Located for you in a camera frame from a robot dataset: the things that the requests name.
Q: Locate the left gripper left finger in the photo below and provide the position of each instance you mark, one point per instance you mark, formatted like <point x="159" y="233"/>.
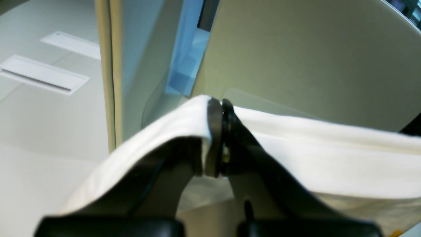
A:
<point x="142" y="204"/>

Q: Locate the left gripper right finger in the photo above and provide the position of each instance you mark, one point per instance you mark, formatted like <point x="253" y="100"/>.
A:
<point x="270" y="201"/>

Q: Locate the white printed t-shirt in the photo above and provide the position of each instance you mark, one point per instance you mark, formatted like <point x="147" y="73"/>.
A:
<point x="363" y="172"/>

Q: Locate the white paper label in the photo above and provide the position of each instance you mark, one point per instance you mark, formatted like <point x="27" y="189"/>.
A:
<point x="42" y="75"/>
<point x="73" y="44"/>

